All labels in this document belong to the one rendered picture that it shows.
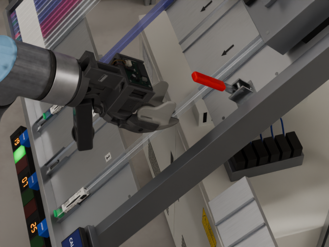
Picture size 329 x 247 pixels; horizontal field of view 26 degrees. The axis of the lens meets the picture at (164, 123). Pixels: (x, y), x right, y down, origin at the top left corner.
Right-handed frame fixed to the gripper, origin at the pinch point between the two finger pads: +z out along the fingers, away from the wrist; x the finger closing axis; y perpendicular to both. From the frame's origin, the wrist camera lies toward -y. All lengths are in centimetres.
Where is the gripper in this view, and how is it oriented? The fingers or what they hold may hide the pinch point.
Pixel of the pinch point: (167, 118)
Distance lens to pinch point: 117.7
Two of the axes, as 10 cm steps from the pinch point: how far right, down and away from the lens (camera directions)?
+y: 5.6, -6.4, -5.3
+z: 7.8, 1.9, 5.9
